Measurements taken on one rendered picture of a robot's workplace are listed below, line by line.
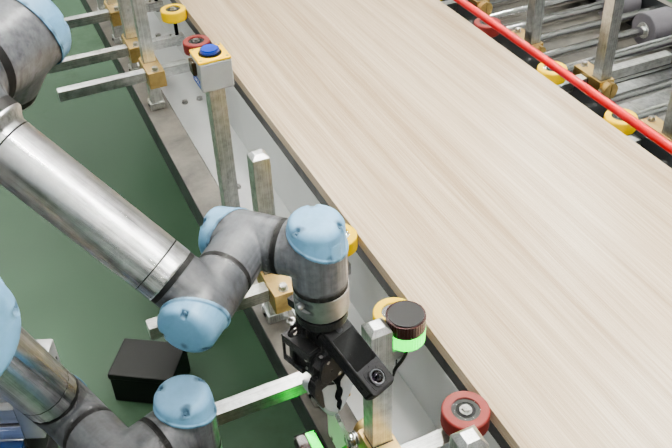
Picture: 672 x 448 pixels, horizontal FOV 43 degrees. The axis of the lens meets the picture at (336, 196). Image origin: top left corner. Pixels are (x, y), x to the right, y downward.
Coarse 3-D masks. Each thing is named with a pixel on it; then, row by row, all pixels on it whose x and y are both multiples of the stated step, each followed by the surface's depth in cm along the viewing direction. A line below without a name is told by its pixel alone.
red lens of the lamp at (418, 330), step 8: (392, 304) 126; (424, 312) 125; (424, 320) 123; (392, 328) 123; (400, 328) 122; (408, 328) 122; (416, 328) 122; (424, 328) 124; (400, 336) 123; (408, 336) 123; (416, 336) 123
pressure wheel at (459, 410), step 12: (456, 396) 140; (468, 396) 140; (480, 396) 140; (444, 408) 138; (456, 408) 138; (468, 408) 137; (480, 408) 138; (444, 420) 137; (456, 420) 136; (468, 420) 136; (480, 420) 136; (480, 432) 136
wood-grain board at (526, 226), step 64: (192, 0) 272; (256, 0) 271; (320, 0) 269; (384, 0) 267; (256, 64) 236; (320, 64) 235; (384, 64) 233; (448, 64) 232; (512, 64) 231; (320, 128) 208; (384, 128) 207; (448, 128) 206; (512, 128) 205; (576, 128) 204; (320, 192) 191; (384, 192) 186; (448, 192) 186; (512, 192) 185; (576, 192) 184; (640, 192) 183; (384, 256) 169; (448, 256) 169; (512, 256) 168; (576, 256) 167; (640, 256) 167; (448, 320) 155; (512, 320) 154; (576, 320) 153; (640, 320) 153; (512, 384) 142; (576, 384) 142; (640, 384) 141
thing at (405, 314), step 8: (400, 304) 126; (408, 304) 126; (416, 304) 126; (392, 312) 125; (400, 312) 125; (408, 312) 125; (416, 312) 124; (392, 320) 123; (400, 320) 123; (408, 320) 123; (416, 320) 123; (400, 360) 130
